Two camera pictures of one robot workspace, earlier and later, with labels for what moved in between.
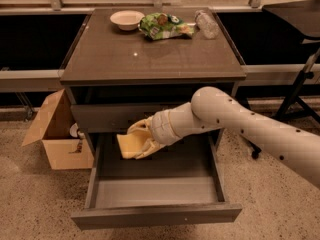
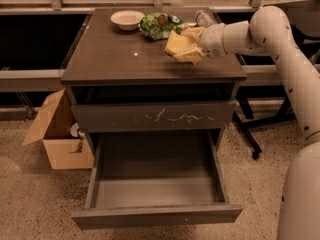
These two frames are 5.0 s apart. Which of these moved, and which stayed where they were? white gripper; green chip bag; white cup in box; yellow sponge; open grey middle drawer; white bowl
Moved: yellow sponge; white gripper
Stayed: open grey middle drawer; white cup in box; white bowl; green chip bag
